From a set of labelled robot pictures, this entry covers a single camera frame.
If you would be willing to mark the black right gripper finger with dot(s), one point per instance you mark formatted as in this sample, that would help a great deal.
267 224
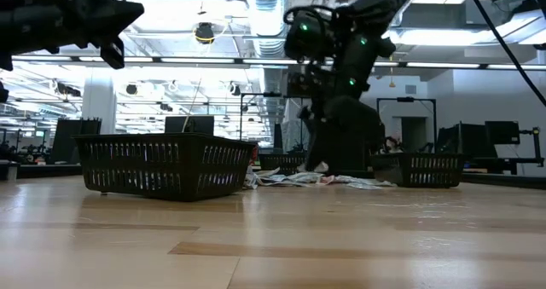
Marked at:
316 159

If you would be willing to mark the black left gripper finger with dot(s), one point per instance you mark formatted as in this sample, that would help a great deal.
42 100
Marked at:
115 14
117 31

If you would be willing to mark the white red antiseptic packet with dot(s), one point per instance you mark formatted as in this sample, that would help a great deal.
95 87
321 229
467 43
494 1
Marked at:
330 179

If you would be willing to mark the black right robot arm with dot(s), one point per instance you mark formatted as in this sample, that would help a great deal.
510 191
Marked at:
375 7

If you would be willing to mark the black slotted plastic basket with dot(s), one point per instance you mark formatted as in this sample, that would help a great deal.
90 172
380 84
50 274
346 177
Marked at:
164 167
420 169
281 163

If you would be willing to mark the person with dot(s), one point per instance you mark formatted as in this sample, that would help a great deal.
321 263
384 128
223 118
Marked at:
393 146

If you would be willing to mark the long ceiling light strip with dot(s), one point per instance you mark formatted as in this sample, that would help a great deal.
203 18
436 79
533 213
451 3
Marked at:
196 60

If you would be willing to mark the black monitor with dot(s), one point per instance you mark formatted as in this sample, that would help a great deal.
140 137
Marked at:
502 132
68 140
189 125
465 140

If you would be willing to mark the grey box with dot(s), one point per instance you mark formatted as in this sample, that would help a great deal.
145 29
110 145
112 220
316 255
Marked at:
9 170

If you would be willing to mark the black gantry frame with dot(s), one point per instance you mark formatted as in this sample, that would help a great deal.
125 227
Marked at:
405 99
256 94

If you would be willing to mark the silver ventilation duct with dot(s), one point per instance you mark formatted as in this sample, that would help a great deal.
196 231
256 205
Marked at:
268 7

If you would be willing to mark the black camera on stand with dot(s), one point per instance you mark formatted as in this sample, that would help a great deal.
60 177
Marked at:
535 132

